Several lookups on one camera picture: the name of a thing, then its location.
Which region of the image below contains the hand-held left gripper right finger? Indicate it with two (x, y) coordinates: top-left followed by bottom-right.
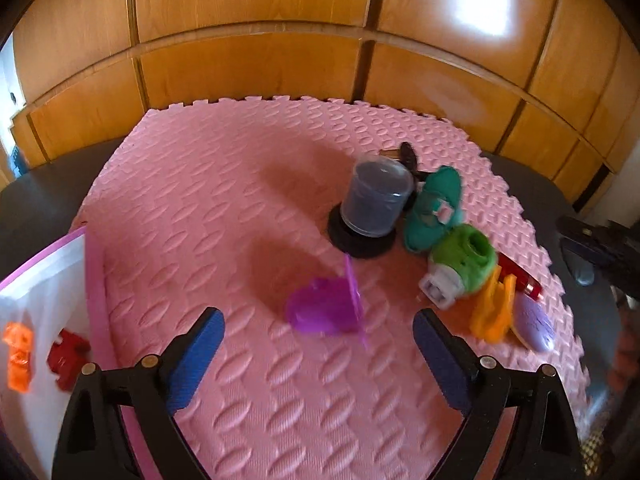
(412, 308), (586, 480)

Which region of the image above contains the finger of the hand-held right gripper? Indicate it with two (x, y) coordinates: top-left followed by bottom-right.
(557, 215), (608, 242)
(559, 237), (617, 287)

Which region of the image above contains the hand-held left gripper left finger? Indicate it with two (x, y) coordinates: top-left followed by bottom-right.
(52, 306), (226, 480)

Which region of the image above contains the red glossy cylinder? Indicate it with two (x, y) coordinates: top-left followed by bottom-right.
(496, 254), (543, 301)

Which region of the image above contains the orange plastic clip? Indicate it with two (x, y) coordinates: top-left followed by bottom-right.
(469, 270), (517, 343)

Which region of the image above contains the purple plastic piece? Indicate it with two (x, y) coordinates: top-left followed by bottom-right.
(285, 254), (372, 351)

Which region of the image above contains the white storage box pink rim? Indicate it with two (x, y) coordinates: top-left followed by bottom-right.
(0, 225), (166, 480)

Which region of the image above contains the black leather table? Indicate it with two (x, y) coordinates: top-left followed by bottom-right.
(0, 137), (623, 480)

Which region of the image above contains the lavender oval case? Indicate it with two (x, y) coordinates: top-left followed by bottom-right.
(509, 292), (555, 352)

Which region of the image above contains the green and white toy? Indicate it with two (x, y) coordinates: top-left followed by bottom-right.
(419, 225), (498, 308)

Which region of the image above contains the red plastic toy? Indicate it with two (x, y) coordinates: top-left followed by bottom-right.
(46, 329), (92, 391)

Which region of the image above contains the teal plastic toy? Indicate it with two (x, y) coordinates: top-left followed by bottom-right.
(402, 166), (463, 253)

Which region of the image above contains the pink foam puzzle mat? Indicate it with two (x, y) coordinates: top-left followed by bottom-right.
(72, 96), (593, 480)

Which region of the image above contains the orange plastic toy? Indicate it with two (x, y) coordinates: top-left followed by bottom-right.
(2, 322), (36, 393)

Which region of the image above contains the clear spindle case black base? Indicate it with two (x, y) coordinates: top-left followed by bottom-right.
(327, 157), (413, 260)

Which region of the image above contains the wooden panel wardrobe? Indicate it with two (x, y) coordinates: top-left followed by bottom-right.
(10, 0), (640, 211)

